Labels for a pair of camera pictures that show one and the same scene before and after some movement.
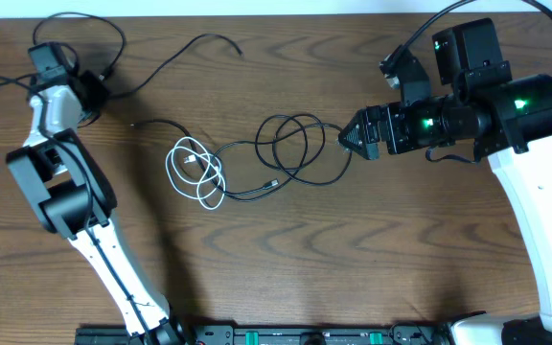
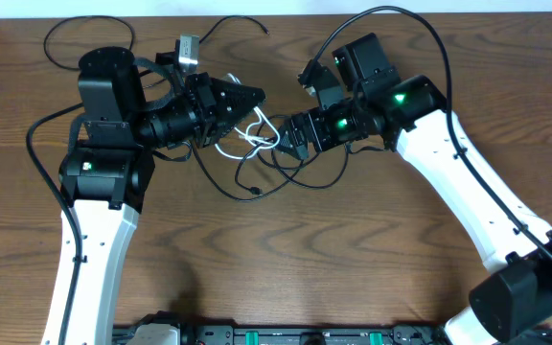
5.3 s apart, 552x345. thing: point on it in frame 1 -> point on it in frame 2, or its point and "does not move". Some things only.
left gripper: [90, 86] -> [219, 114]
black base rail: [271, 334] does not move
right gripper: [370, 119] -> [312, 119]
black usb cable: [164, 63] -> [236, 16]
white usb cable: [195, 172] -> [260, 134]
